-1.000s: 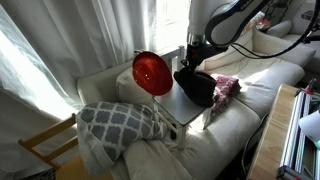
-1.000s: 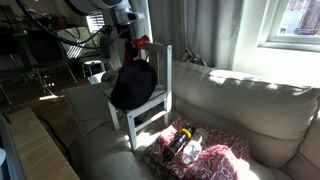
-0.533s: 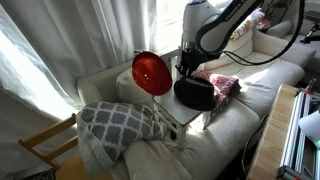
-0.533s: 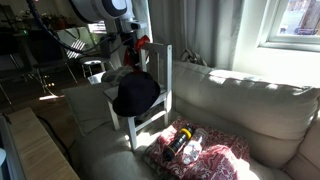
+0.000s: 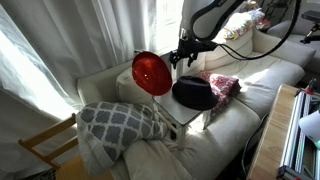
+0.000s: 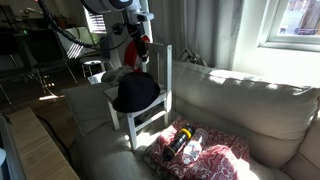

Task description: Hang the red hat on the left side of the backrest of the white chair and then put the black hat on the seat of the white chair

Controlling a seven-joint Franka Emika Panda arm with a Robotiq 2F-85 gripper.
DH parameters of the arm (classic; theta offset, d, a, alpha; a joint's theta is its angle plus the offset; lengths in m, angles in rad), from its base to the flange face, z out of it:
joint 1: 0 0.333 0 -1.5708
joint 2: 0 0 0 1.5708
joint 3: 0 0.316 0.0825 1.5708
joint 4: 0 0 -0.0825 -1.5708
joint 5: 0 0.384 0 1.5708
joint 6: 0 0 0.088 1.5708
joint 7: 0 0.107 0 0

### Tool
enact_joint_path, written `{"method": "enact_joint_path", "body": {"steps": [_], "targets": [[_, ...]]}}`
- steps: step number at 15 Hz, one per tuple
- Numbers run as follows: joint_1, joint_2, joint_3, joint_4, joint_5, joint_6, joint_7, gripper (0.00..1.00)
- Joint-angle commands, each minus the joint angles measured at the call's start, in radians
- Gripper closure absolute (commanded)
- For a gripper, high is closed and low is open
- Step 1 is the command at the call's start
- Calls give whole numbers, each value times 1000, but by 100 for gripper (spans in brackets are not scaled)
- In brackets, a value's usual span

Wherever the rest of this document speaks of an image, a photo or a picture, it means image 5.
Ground white sofa cushion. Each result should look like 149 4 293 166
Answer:
115 66 158 108

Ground red white patterned cloth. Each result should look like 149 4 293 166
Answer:
194 70 242 118

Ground black fedora hat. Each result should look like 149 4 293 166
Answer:
171 75 220 112

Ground small white wooden chair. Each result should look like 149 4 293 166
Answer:
133 48 215 151

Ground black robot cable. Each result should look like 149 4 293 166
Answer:
218 0 303 62

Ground red sequin hat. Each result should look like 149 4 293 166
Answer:
131 50 173 97

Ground white fabric sofa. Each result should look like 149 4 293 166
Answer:
77 28 317 180

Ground yellow floral blanket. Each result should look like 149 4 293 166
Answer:
221 8 267 41

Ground black camera on stand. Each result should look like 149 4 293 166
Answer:
299 9 320 45

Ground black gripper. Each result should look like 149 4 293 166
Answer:
168 37 219 70

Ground red clamp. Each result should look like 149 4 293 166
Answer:
294 78 319 98

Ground white curtain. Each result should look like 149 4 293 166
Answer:
0 0 188 174

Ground grey white patterned pillow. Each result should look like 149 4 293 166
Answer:
75 101 169 177

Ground dark wire basket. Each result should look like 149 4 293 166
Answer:
19 167 58 180

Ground wooden table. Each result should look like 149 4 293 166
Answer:
246 83 320 180

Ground light wooden chair frame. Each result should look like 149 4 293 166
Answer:
18 113 114 180

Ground black metal rack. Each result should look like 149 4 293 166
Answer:
258 0 294 24

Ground aluminium rail frame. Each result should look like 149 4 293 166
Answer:
276 89 320 180

